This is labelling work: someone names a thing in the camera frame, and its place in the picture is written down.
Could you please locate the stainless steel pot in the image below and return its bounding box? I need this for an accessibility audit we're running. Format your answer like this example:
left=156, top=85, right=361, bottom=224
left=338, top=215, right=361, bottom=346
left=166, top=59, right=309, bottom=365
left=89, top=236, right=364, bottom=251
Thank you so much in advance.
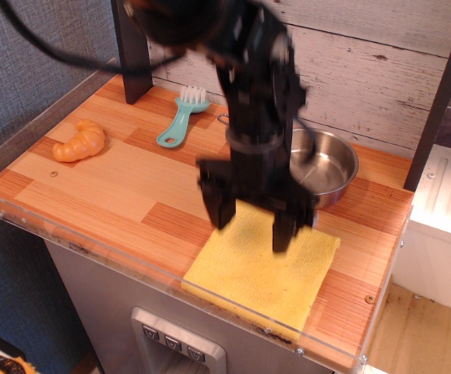
left=226, top=115, right=359, bottom=214

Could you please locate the dark right vertical post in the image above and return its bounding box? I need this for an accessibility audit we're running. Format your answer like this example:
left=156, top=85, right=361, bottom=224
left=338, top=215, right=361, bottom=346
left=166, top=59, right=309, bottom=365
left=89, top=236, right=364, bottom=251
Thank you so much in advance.
left=403, top=52, right=451, bottom=192

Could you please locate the teal dish brush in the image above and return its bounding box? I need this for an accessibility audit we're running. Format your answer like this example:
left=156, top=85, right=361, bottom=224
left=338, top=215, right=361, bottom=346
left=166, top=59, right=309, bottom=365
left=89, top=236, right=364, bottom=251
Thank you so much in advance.
left=157, top=86, right=210, bottom=148

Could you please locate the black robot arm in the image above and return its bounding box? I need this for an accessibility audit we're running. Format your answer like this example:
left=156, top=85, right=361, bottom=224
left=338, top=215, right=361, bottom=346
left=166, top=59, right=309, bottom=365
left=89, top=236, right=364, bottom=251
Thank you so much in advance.
left=125, top=1, right=317, bottom=252

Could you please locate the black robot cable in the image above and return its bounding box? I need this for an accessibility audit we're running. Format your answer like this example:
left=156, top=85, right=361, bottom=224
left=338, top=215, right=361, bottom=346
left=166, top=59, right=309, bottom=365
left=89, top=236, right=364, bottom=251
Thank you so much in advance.
left=0, top=0, right=183, bottom=74

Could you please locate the clear acrylic table guard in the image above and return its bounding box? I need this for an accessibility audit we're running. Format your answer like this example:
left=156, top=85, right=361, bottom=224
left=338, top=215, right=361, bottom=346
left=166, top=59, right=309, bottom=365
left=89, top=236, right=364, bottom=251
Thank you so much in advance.
left=0, top=178, right=412, bottom=373

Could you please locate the orange object bottom left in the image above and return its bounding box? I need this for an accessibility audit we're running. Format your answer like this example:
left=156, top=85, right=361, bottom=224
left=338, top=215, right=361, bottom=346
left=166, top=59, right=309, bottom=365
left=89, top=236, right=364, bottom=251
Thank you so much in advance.
left=0, top=358, right=37, bottom=374

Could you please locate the dark left vertical post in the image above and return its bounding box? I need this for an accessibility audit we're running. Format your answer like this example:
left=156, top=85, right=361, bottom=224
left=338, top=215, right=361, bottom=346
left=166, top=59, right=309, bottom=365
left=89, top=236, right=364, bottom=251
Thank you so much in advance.
left=111, top=0, right=153, bottom=104

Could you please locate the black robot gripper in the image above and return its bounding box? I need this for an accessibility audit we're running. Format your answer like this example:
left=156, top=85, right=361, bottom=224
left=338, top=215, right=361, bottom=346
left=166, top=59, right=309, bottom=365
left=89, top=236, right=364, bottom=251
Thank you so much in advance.
left=196, top=60, right=318, bottom=253

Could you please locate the yellow towel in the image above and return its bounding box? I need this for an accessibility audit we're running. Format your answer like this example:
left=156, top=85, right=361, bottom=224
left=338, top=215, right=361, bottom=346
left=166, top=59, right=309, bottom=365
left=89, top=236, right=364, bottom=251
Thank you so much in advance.
left=181, top=202, right=340, bottom=341

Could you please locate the dark vertical post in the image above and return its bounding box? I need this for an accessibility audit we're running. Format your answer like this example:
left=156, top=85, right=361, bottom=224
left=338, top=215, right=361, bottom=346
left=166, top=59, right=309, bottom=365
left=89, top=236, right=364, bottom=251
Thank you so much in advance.
left=111, top=0, right=153, bottom=104
left=403, top=52, right=451, bottom=192

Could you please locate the silver toy fridge dispenser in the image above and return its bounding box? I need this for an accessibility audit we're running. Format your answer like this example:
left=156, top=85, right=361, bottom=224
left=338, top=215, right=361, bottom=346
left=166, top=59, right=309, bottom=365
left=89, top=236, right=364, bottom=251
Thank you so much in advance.
left=131, top=307, right=227, bottom=373

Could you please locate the orange plastic croissant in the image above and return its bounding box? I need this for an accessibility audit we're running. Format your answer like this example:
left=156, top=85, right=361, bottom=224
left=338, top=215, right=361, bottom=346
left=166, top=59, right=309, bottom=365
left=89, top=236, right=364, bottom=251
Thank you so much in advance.
left=52, top=119, right=106, bottom=163

